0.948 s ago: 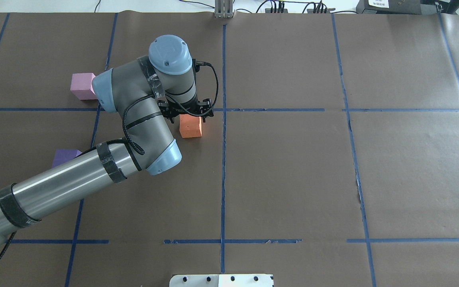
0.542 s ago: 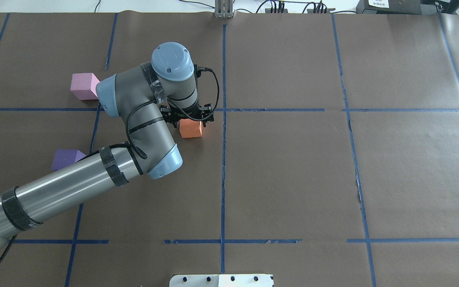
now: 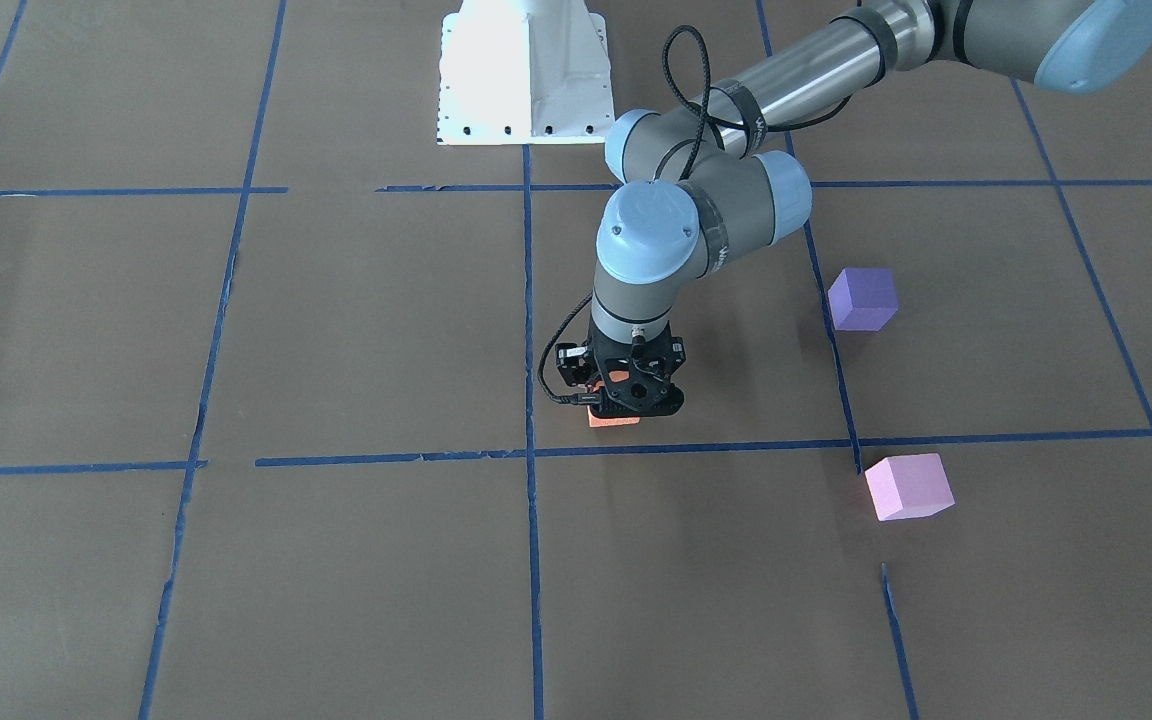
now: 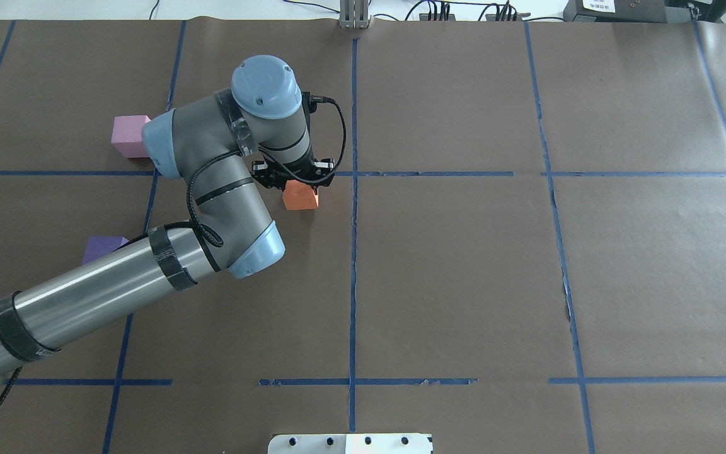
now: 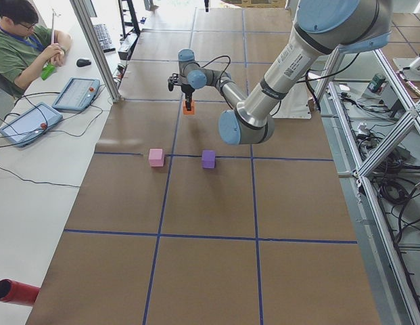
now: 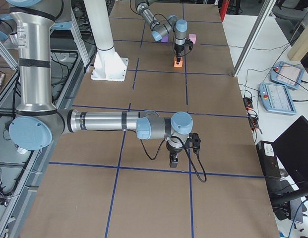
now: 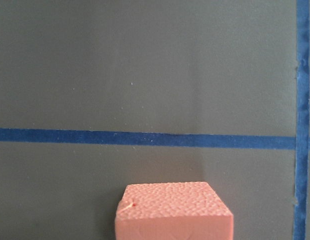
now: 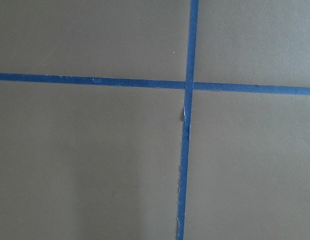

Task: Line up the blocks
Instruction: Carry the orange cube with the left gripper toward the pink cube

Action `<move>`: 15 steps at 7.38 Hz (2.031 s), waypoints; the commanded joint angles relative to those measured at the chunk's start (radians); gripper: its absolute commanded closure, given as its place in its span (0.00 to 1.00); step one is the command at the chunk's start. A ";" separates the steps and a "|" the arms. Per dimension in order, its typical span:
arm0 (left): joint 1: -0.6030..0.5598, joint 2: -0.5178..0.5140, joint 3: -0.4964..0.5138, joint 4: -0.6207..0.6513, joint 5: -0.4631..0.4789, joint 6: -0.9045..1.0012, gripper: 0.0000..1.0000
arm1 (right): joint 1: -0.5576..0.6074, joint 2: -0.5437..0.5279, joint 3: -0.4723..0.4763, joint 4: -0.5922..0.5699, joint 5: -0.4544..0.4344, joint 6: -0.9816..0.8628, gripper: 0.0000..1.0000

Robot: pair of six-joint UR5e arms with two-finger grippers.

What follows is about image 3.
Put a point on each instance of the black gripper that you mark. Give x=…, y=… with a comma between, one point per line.
x=570, y=365

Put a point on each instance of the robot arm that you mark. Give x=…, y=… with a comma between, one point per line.
x=698, y=191

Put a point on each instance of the purple foam cube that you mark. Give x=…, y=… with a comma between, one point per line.
x=863, y=298

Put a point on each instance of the pink foam cube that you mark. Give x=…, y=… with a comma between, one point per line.
x=909, y=487

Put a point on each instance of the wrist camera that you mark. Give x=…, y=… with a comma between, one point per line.
x=575, y=364

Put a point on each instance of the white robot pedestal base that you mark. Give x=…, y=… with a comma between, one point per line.
x=524, y=73

